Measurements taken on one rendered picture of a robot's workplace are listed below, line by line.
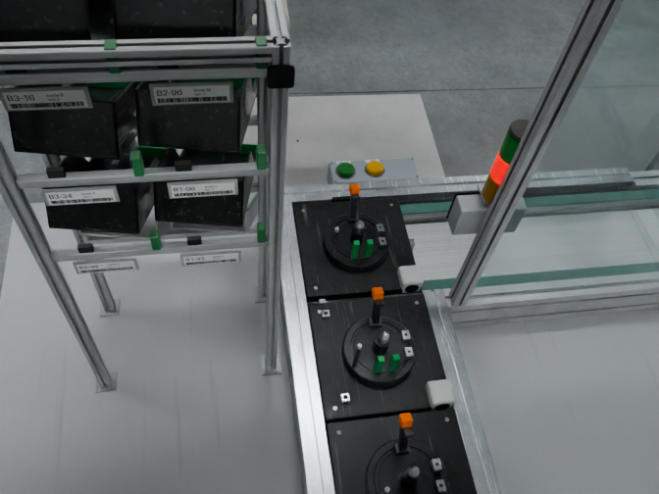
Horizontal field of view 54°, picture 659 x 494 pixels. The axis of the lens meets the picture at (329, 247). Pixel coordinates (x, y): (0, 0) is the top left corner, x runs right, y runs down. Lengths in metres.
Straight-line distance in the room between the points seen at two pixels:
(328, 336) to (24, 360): 0.61
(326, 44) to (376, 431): 2.53
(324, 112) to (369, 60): 1.59
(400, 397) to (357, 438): 0.11
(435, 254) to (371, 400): 0.41
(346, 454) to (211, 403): 0.30
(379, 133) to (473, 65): 1.78
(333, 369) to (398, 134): 0.77
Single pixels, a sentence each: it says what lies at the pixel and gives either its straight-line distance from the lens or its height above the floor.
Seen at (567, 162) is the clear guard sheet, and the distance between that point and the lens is 1.08.
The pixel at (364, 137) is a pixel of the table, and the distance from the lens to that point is 1.75.
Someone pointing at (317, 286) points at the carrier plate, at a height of 0.97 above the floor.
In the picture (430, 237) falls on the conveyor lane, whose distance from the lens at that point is 1.49.
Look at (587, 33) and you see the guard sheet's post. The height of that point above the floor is 1.63.
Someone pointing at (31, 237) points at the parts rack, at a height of 1.36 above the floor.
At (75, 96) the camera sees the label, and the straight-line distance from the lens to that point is 0.74.
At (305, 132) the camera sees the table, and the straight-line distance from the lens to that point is 1.74.
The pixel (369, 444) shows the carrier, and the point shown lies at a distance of 1.19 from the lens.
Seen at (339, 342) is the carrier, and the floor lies 0.97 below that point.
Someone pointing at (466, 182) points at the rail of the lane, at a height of 0.96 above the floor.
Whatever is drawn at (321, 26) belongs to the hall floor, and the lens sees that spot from 3.54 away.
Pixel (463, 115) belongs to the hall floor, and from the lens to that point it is 3.19.
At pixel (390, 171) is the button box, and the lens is 1.54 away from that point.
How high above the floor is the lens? 2.09
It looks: 55 degrees down
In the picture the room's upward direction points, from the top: 9 degrees clockwise
